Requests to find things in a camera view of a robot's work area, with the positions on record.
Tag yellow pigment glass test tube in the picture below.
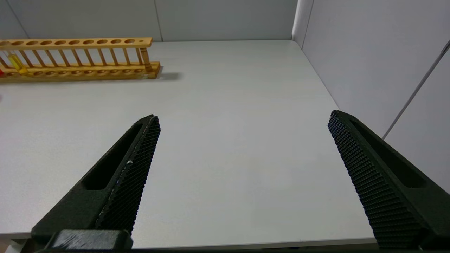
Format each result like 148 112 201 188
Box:
6 51 28 75

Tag wooden test tube rack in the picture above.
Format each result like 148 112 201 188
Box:
0 37 161 83

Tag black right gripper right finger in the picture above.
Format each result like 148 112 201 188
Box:
328 110 450 250

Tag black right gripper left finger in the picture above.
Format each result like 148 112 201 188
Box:
31 115 161 243

